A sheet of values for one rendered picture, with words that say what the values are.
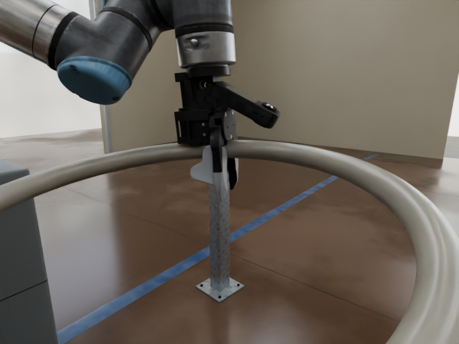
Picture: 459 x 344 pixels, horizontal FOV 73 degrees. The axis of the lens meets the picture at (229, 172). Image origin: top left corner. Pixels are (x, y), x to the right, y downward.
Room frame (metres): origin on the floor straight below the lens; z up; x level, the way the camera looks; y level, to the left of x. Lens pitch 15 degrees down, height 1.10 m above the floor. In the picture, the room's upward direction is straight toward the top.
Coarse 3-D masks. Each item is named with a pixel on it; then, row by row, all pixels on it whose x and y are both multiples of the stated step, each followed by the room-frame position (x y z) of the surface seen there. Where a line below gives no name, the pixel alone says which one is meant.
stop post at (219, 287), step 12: (228, 180) 1.57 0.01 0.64; (228, 192) 1.57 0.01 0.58; (216, 204) 1.53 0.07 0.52; (228, 204) 1.57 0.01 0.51; (216, 216) 1.53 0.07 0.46; (228, 216) 1.57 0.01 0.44; (216, 228) 1.53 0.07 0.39; (228, 228) 1.57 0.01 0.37; (216, 240) 1.53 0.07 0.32; (228, 240) 1.57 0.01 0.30; (216, 252) 1.53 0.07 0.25; (228, 252) 1.57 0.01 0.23; (216, 264) 1.54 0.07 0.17; (228, 264) 1.57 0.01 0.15; (216, 276) 1.54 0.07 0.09; (228, 276) 1.57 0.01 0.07; (204, 288) 1.55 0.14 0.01; (216, 288) 1.54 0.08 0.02; (228, 288) 1.55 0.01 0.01; (240, 288) 1.55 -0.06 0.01; (216, 300) 1.45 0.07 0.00
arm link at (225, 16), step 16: (160, 0) 0.51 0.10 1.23; (176, 0) 0.49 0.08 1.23; (192, 0) 0.48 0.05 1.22; (208, 0) 0.48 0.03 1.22; (224, 0) 0.49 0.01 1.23; (176, 16) 0.50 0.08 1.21; (192, 16) 0.48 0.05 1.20; (208, 16) 0.48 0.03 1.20; (224, 16) 0.49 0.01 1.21; (176, 32) 0.50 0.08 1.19; (192, 32) 0.48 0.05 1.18
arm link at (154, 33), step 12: (108, 0) 0.56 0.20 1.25; (120, 0) 0.52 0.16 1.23; (132, 0) 0.52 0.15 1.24; (144, 0) 0.52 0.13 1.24; (132, 12) 0.51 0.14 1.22; (144, 12) 0.52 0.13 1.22; (156, 12) 0.52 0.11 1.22; (144, 24) 0.52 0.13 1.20; (156, 24) 0.54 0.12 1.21; (168, 24) 0.54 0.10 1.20; (156, 36) 0.55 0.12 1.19
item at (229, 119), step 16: (176, 80) 0.52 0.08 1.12; (192, 80) 0.51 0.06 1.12; (208, 80) 0.51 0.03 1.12; (192, 96) 0.51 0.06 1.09; (208, 96) 0.50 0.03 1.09; (176, 112) 0.50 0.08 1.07; (192, 112) 0.49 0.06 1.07; (208, 112) 0.49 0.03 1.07; (224, 112) 0.49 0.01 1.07; (176, 128) 0.50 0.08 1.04; (192, 128) 0.50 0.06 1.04; (208, 128) 0.49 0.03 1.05; (224, 128) 0.48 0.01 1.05; (192, 144) 0.50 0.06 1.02; (224, 144) 0.50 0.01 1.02
